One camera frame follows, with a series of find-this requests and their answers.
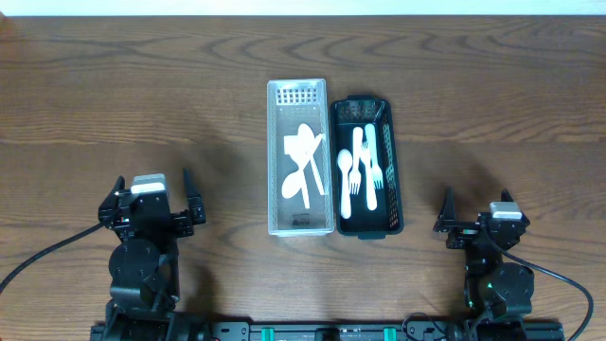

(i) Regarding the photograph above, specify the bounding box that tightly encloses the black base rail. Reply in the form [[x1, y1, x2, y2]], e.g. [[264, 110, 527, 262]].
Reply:
[[89, 319, 564, 341]]

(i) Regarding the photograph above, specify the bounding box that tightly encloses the left black cable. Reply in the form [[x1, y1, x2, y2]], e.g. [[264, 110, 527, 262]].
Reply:
[[0, 221, 108, 295]]

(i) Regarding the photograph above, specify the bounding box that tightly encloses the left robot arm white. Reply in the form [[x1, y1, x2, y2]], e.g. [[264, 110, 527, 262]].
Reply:
[[90, 170, 211, 341]]

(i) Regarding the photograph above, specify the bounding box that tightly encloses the black cable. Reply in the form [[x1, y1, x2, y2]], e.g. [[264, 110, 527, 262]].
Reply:
[[0, 221, 108, 295], [482, 226, 596, 341]]

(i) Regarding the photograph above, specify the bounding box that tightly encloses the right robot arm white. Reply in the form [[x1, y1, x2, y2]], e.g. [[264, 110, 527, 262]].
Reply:
[[209, 188, 534, 341]]

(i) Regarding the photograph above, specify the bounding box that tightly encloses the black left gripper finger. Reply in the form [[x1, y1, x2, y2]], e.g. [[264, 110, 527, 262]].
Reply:
[[183, 169, 204, 213], [98, 176, 125, 222]]

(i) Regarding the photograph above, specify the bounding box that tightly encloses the right black cable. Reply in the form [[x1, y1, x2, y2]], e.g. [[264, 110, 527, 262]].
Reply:
[[482, 226, 596, 341]]

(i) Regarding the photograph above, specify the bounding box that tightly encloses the white plastic fork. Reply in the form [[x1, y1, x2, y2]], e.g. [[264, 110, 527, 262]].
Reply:
[[361, 142, 378, 211], [365, 123, 383, 189], [349, 127, 364, 195]]

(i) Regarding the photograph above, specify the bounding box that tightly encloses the white plastic spoon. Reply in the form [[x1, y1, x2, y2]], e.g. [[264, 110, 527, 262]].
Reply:
[[281, 156, 310, 199], [283, 135, 301, 157], [297, 123, 325, 195], [337, 149, 352, 220], [294, 142, 310, 209]]

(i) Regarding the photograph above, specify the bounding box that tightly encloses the clear perforated plastic basket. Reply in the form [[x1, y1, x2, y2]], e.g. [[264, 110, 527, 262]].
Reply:
[[267, 79, 335, 237]]

